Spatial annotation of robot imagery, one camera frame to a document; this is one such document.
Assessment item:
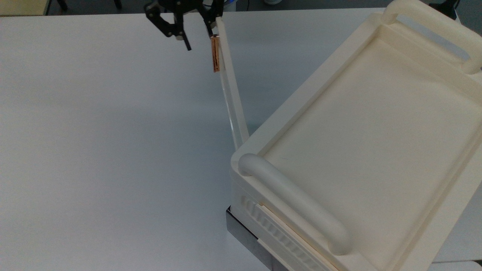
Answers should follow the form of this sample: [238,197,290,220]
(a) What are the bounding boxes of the black clamp mount stand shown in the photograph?
[429,0,461,20]

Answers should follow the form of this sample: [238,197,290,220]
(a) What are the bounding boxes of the cream cabinet door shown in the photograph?
[215,17,250,151]

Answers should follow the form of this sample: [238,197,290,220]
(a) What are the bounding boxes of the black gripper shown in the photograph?
[145,0,224,52]

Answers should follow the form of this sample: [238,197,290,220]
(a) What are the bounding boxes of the cream plastic tray with handles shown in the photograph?
[230,0,482,271]

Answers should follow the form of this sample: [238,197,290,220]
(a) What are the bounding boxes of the copper door handle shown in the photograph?
[210,35,221,73]

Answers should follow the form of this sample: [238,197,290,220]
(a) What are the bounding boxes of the yellow wooden board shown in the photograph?
[0,0,52,17]

